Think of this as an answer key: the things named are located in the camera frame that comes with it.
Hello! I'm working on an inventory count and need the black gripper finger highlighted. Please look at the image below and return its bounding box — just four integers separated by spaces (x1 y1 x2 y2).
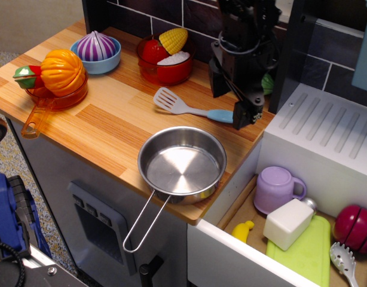
233 101 263 130
209 66 231 98

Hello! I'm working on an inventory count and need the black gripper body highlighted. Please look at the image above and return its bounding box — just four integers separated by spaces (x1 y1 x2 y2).
209 40 276 103

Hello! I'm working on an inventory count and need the grey spatula blue handle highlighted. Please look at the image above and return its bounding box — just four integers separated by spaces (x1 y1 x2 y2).
153 87 236 124

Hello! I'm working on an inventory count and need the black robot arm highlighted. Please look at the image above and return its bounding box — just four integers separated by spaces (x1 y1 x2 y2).
209 1 282 130

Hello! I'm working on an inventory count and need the steel frying pan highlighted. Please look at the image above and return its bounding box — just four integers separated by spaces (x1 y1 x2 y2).
122 126 228 254

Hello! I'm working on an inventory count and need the green toy bitter gourd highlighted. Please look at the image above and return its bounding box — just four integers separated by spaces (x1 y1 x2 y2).
261 73 274 96

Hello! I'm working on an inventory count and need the white toy rice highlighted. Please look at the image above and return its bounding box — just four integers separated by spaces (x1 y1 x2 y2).
157 51 190 66

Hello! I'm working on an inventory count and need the red transparent pot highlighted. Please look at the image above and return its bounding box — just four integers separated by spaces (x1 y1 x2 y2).
136 34 196 86

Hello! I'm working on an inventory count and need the yellow toy corn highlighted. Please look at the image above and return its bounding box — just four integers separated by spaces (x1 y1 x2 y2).
158 28 188 55

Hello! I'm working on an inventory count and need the red toy tomato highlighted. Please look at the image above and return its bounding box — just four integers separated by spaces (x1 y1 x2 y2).
142 39 170 64

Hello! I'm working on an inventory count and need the purple plastic cup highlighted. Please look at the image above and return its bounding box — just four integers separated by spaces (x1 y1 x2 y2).
253 166 307 215

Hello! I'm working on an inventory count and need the white toy sink unit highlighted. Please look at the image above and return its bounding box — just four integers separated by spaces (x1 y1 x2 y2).
187 84 367 286

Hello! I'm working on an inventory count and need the yellow toy banana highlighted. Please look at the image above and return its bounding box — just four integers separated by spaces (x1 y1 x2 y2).
231 221 255 243

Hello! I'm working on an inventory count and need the white salt shaker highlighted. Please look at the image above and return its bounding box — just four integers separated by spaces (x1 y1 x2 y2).
263 197 317 251

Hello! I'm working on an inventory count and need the light blue bowl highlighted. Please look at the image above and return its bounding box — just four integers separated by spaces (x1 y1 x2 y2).
71 36 121 75

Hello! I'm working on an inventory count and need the purple striped toy onion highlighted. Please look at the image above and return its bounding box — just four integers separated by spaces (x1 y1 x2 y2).
77 31 116 62

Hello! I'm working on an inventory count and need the green cutting board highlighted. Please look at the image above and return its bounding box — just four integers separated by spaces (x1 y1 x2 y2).
266 215 331 286

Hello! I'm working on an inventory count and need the magenta toy cabbage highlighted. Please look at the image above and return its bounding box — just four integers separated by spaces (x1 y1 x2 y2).
332 204 367 254

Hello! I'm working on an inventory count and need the orange toy pumpkin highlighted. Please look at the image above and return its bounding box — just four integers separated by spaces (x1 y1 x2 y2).
41 49 87 97

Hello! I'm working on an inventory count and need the orange transparent saucepan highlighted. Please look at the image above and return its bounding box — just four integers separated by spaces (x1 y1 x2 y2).
21 72 88 139

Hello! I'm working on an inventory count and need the grey pasta spoon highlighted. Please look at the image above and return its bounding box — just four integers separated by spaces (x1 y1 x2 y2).
329 242 359 287

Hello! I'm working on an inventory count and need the grey toy oven door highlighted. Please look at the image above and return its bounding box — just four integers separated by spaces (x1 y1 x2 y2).
68 182 136 276

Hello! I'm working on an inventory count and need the red toy pepper green top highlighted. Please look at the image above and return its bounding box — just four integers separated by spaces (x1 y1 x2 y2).
13 65 45 89

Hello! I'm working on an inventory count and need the blue black clamp tool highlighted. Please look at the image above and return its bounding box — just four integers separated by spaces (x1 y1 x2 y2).
0 173 52 258

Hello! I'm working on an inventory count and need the black oven handle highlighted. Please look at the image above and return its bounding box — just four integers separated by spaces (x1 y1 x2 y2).
139 255 164 287

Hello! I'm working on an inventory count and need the black cable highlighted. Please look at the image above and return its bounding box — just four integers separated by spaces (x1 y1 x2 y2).
0 240 26 287

